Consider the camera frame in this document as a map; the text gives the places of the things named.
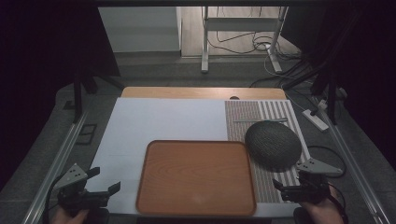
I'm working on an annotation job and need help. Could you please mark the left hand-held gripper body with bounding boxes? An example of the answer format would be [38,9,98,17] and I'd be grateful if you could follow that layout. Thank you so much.
[53,162,110,217]

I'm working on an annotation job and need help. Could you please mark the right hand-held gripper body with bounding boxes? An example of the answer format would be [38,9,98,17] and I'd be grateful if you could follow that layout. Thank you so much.
[281,157,344,205]

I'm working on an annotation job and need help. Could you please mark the person's right hand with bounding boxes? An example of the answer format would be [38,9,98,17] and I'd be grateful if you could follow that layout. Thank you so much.
[300,186,342,224]

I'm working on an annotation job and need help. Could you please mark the person's left hand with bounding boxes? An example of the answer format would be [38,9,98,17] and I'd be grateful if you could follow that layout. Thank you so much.
[49,208,90,224]

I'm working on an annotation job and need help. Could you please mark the dark green knitted ball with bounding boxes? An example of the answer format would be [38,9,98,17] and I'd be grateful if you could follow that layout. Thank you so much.
[244,120,303,173]

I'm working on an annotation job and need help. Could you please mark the black floor frames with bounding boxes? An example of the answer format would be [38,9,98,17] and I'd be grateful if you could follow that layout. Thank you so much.
[75,123,98,146]

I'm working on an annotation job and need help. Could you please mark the white power strip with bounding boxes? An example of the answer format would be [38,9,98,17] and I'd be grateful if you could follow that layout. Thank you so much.
[301,108,330,132]

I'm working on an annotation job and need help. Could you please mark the thin grey stick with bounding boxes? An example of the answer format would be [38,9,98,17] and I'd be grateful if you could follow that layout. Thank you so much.
[233,117,289,123]

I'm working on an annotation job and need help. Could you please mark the black stand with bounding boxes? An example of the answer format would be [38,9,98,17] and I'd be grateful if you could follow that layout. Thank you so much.
[72,69,126,124]
[281,55,341,126]

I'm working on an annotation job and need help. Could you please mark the striped placemat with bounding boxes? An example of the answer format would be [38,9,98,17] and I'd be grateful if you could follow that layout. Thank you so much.
[224,100,312,204]

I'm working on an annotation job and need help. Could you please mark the brown wooden tray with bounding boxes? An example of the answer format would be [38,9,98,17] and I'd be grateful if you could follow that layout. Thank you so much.
[135,139,258,217]

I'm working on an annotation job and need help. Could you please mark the white table sheet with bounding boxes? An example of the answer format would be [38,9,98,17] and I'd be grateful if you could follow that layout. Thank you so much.
[85,97,303,218]

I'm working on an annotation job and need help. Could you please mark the dark curtain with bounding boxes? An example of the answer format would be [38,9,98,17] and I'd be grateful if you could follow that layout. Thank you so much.
[0,0,121,191]
[279,0,396,173]

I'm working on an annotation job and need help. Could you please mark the white metal stand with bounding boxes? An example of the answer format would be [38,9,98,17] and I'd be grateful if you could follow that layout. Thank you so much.
[200,6,290,75]

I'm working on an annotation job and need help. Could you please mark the aluminium rail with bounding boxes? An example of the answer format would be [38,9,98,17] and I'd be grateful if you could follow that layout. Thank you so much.
[317,104,390,224]
[21,111,90,224]

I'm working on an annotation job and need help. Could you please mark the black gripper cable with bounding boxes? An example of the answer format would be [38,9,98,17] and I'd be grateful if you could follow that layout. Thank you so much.
[42,175,64,224]
[306,145,350,224]

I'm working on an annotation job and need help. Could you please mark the floor cables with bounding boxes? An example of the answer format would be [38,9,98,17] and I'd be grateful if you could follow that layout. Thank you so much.
[206,7,304,62]

